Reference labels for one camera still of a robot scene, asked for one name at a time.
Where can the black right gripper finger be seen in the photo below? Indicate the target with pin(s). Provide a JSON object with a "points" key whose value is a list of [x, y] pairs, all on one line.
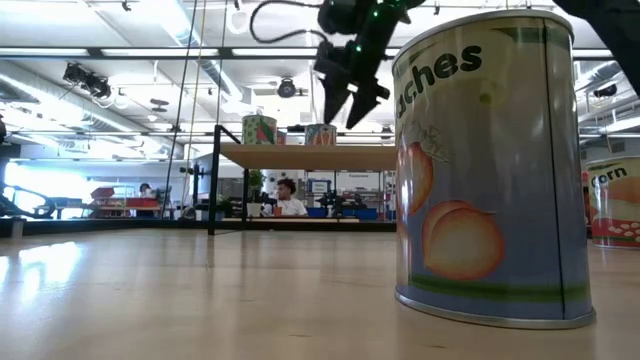
{"points": [[336, 95], [362, 107]]}

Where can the carrot picture tin can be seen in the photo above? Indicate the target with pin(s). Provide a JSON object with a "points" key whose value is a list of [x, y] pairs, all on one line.
{"points": [[320, 135]]}

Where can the watermelon picture tin can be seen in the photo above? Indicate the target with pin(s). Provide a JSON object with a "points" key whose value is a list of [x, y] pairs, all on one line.
{"points": [[259, 131]]}

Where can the blue peaches tin can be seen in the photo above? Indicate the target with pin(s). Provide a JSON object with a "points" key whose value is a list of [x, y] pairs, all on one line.
{"points": [[500, 175]]}

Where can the corn tin can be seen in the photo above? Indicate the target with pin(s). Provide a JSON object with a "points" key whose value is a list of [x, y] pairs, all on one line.
{"points": [[617, 210]]}

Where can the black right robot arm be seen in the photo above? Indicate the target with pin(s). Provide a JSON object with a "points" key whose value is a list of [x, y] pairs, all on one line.
{"points": [[615, 30]]}

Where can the wooden shelf board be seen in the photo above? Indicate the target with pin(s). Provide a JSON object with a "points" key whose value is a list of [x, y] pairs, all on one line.
{"points": [[310, 157]]}

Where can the teal cardboard box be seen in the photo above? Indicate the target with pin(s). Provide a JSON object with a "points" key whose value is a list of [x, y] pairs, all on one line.
{"points": [[281, 138]]}

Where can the white equipment sign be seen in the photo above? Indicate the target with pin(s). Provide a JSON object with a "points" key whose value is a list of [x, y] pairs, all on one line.
{"points": [[357, 182]]}

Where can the blue storage bin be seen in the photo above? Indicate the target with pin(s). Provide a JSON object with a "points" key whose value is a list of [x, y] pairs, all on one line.
{"points": [[367, 214]]}

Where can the potted green plant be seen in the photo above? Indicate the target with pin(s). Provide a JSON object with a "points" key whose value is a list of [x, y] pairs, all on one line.
{"points": [[255, 182]]}

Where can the person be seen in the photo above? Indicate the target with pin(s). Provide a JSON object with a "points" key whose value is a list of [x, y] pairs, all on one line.
{"points": [[291, 206], [146, 190]]}

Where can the thin wooden board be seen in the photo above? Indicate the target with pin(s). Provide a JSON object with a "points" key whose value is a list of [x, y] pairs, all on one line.
{"points": [[310, 220]]}

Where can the orange cup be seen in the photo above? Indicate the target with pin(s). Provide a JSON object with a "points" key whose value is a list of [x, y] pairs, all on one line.
{"points": [[278, 211]]}

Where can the black stand pole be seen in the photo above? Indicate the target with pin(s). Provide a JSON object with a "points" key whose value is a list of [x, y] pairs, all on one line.
{"points": [[196, 185]]}

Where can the dark round ceiling fixture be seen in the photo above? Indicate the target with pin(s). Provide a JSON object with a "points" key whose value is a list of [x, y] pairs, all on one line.
{"points": [[159, 102]]}

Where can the grey office chair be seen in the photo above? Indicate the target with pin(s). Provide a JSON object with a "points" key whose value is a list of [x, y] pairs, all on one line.
{"points": [[163, 195]]}

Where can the black ceiling lamp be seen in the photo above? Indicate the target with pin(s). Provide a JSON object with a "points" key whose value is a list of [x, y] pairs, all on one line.
{"points": [[605, 91]]}

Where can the red tool cart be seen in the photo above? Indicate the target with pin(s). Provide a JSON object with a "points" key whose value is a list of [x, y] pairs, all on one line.
{"points": [[125, 202]]}

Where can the black track light cluster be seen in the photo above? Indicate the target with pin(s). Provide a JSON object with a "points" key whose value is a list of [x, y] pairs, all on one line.
{"points": [[92, 82]]}

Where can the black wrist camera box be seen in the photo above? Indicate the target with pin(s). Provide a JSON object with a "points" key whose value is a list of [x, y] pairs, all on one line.
{"points": [[331, 59]]}

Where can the black ceiling camera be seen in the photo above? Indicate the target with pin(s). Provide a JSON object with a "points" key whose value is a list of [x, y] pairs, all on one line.
{"points": [[286, 88]]}

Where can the blue wall poster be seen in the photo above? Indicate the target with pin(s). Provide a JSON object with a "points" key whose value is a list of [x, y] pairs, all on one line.
{"points": [[318, 186]]}

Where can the black overhead frame bar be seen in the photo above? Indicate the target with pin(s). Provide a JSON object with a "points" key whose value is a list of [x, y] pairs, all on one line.
{"points": [[225, 52]]}

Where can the black metal shelf frame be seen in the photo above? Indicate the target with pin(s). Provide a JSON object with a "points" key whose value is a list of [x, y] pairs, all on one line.
{"points": [[214, 190]]}

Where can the black table border rail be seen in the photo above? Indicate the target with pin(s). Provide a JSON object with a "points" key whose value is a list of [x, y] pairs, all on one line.
{"points": [[125, 226]]}

